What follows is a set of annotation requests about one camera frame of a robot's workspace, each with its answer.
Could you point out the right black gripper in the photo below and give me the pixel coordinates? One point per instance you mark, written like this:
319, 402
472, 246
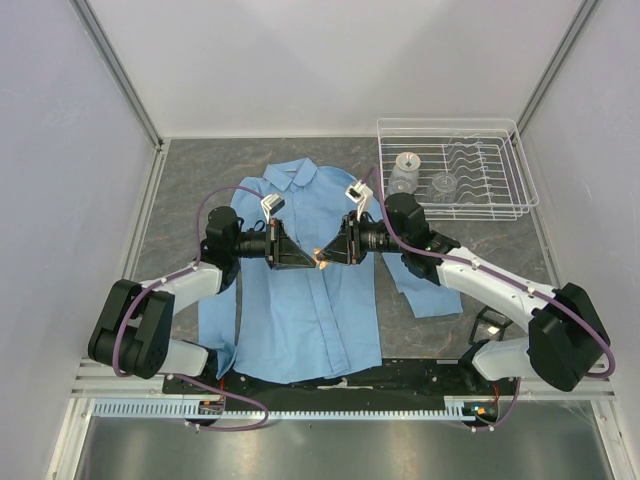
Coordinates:
345, 248

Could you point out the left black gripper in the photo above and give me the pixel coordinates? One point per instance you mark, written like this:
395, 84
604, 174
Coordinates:
286, 254

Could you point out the light blue button shirt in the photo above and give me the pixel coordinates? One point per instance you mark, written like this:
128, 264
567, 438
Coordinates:
286, 326

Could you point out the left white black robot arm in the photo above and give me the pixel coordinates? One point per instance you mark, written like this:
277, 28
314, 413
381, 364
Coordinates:
133, 331

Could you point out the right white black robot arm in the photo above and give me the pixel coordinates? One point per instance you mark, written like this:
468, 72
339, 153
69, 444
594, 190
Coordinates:
565, 336

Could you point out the clear glass lying left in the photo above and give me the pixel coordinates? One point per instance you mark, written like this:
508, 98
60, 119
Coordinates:
400, 185

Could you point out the clear glass lying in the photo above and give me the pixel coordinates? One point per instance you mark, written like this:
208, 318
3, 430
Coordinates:
400, 185
442, 189

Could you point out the clear glass with gold base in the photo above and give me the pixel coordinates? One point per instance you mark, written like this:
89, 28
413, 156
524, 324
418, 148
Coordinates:
407, 165

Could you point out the clear glass lying right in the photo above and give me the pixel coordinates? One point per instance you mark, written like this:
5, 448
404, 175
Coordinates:
442, 189

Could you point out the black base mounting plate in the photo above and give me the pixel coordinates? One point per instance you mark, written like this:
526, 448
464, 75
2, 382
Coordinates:
403, 382

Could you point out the small black framed stand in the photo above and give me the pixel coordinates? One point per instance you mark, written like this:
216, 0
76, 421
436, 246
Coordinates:
489, 324

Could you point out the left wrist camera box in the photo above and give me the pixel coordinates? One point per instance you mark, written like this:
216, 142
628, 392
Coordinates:
271, 204

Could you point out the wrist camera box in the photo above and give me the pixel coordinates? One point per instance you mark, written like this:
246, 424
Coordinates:
361, 195
271, 204

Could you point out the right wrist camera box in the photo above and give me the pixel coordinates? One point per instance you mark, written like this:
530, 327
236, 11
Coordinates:
361, 195

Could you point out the white wire dish rack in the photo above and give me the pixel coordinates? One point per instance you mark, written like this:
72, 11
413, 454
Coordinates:
485, 155

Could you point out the aluminium front rail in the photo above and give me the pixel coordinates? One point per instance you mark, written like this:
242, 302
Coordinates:
94, 380

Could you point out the slotted grey cable duct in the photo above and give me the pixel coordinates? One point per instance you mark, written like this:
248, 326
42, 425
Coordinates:
441, 410

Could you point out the left aluminium frame post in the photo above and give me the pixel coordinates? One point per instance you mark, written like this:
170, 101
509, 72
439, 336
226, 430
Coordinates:
106, 50

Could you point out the aluminium frame post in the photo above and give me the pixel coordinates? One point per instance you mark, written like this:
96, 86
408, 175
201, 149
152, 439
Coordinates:
561, 54
106, 50

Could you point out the right aluminium frame post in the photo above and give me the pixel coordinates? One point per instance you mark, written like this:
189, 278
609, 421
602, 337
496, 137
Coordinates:
561, 54

